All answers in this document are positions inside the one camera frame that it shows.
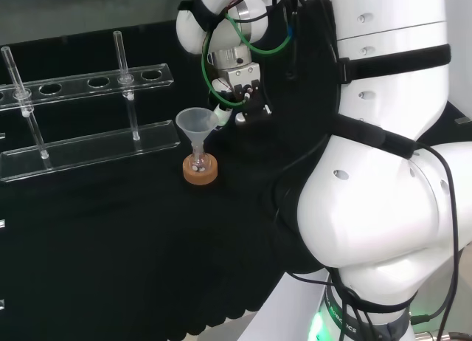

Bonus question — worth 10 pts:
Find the translucent plastic funnel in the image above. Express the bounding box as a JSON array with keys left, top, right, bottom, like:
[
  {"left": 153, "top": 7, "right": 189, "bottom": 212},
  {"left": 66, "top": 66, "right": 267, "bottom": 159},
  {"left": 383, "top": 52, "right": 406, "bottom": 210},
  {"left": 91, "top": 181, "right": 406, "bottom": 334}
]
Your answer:
[{"left": 175, "top": 107, "right": 220, "bottom": 158}]

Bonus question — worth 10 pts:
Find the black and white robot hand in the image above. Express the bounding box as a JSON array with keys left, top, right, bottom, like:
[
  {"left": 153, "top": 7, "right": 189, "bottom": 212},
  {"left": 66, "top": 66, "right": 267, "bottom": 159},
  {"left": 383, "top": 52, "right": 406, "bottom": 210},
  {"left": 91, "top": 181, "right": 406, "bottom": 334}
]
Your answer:
[{"left": 208, "top": 61, "right": 274, "bottom": 128}]

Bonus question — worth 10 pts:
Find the clear weighing funnel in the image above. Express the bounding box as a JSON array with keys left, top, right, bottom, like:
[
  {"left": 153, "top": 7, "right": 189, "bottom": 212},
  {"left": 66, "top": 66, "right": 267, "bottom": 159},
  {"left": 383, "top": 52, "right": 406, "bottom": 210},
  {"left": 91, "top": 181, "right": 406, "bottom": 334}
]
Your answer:
[{"left": 213, "top": 103, "right": 234, "bottom": 129}]

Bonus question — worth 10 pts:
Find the clear funnel stand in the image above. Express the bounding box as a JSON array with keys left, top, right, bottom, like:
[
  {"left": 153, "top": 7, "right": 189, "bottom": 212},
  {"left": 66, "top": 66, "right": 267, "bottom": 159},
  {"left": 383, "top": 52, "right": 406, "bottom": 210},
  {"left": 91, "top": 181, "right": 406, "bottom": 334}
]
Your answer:
[{"left": 0, "top": 30, "right": 182, "bottom": 184}]

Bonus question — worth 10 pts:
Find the black cable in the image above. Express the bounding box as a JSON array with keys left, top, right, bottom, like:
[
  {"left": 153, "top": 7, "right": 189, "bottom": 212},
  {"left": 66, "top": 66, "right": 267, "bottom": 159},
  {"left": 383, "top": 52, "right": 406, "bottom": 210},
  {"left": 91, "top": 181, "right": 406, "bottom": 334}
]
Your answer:
[{"left": 412, "top": 140, "right": 462, "bottom": 341}]

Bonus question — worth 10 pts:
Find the cork ring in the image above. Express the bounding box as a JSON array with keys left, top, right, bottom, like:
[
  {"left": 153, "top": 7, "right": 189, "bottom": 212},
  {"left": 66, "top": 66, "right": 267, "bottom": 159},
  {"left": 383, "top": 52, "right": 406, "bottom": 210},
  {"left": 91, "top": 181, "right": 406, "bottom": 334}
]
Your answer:
[{"left": 182, "top": 153, "right": 219, "bottom": 186}]

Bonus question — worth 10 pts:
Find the green cable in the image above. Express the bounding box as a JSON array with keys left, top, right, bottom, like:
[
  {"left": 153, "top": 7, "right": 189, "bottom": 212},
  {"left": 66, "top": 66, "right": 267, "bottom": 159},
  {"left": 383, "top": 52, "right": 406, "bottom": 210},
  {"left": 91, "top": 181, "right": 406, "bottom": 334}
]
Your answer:
[{"left": 200, "top": 11, "right": 296, "bottom": 109}]

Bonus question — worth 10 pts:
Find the clear round-bottom glass flask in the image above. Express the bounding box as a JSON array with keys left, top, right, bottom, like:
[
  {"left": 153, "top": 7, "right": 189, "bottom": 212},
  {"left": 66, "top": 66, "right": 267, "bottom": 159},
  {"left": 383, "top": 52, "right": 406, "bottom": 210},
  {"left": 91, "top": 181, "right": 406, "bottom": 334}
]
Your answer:
[{"left": 190, "top": 141, "right": 210, "bottom": 173}]

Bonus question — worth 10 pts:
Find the black cloth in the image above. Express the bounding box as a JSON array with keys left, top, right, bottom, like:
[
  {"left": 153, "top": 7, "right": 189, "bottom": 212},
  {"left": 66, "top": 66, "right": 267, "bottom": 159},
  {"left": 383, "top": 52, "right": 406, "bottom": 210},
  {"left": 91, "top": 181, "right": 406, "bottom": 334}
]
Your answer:
[{"left": 0, "top": 0, "right": 472, "bottom": 337}]

